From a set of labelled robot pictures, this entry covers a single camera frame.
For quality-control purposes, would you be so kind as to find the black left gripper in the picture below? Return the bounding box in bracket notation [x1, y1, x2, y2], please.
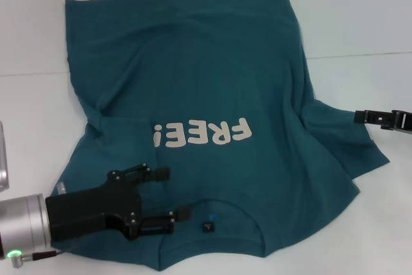
[44, 162, 194, 241]

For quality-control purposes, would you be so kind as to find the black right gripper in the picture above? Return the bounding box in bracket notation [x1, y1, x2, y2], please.
[353, 108, 412, 137]

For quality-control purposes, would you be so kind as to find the teal FREE print T-shirt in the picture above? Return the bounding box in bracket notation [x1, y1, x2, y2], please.
[51, 0, 392, 272]

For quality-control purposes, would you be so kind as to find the left arm connector cable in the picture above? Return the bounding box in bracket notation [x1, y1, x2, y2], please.
[22, 238, 79, 254]

